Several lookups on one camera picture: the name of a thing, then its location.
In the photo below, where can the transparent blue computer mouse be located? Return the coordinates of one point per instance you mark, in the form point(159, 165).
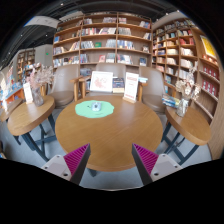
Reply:
point(96, 106)

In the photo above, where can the round wooden side table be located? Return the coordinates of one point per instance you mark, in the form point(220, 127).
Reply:
point(30, 116)
point(190, 126)

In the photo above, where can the brown padded wooden armchair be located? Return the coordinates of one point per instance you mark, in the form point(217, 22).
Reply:
point(151, 86)
point(65, 83)
point(115, 68)

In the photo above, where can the green blob-shaped mouse pad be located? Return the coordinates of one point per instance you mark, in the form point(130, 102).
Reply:
point(83, 111)

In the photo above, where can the white sign in wooden base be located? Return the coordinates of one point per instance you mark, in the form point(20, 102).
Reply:
point(131, 86)

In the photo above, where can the dark blue book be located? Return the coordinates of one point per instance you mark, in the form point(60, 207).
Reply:
point(118, 85)

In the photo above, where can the book display table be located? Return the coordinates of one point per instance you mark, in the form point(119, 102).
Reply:
point(11, 90)

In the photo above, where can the distant wooden bookshelf unit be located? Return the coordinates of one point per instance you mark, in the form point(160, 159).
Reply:
point(26, 61)

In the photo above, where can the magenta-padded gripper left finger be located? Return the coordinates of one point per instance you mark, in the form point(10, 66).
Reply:
point(77, 160)

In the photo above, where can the glass vase with dried flowers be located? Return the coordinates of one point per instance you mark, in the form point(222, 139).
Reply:
point(37, 98)
point(182, 108)

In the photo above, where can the white framed red print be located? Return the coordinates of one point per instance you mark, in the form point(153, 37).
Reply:
point(101, 81)

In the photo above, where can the stack of blue books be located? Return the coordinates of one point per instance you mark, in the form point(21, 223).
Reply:
point(170, 101)

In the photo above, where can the wide wooden bookshelf unit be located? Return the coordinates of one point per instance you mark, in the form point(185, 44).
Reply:
point(101, 43)

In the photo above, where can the small white table sign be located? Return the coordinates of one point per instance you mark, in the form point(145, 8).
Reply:
point(28, 93)

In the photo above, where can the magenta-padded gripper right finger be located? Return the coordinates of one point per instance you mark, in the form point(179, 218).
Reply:
point(146, 160)

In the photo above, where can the curved wooden bookshelf unit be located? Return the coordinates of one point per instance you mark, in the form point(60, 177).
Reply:
point(185, 50)

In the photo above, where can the light blue book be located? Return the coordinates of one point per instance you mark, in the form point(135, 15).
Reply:
point(143, 80)

